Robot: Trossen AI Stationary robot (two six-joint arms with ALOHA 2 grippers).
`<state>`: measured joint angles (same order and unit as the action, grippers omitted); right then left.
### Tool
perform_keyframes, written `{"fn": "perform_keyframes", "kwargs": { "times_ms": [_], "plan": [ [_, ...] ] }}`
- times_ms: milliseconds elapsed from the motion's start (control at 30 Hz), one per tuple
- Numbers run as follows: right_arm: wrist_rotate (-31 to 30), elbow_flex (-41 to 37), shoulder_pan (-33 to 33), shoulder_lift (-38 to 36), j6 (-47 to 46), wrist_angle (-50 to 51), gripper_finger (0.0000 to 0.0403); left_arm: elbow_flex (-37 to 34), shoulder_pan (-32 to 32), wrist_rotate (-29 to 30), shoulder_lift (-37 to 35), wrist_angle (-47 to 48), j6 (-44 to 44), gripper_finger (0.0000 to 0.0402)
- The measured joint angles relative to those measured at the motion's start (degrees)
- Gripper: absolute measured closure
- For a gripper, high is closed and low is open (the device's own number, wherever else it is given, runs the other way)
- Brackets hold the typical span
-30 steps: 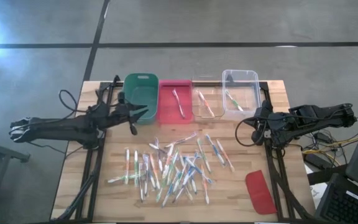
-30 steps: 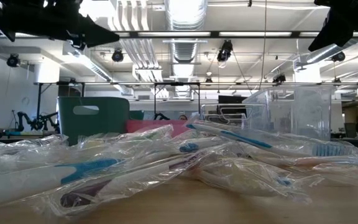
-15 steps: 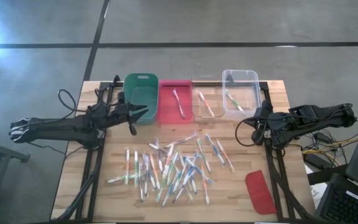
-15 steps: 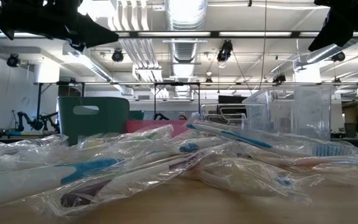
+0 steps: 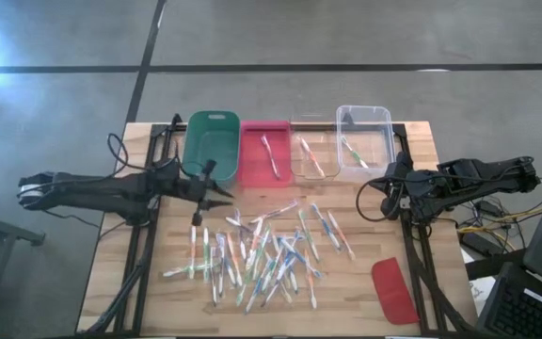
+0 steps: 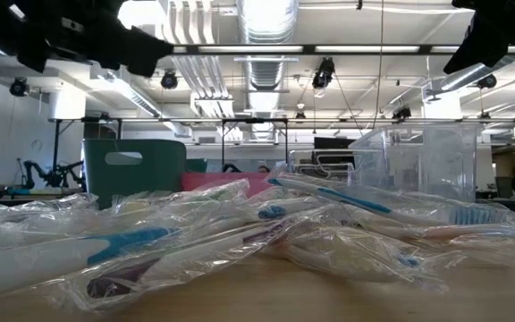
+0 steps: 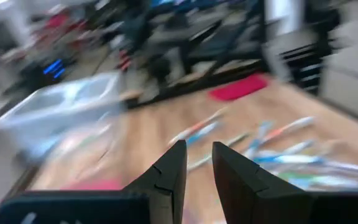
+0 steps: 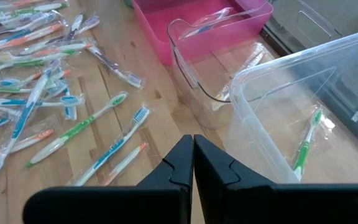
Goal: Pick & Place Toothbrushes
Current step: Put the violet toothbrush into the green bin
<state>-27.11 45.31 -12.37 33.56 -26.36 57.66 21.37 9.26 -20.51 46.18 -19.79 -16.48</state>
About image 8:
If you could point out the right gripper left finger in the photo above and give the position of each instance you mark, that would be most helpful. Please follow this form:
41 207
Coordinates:
135 205

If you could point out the pink plastic bin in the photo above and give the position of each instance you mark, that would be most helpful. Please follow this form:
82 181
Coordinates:
154 31

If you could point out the orange toothbrush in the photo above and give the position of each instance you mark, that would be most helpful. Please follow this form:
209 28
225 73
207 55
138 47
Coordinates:
39 136
126 161
33 35

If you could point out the green toothbrush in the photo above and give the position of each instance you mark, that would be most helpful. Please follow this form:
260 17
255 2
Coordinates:
26 63
304 149
76 129

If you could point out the small clear plastic bin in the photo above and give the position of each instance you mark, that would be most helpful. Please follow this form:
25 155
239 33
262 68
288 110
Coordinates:
191 102

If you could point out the large clear plastic bin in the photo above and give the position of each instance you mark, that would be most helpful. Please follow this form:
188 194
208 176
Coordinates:
259 149

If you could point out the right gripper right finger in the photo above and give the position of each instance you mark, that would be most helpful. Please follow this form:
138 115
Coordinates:
259 205

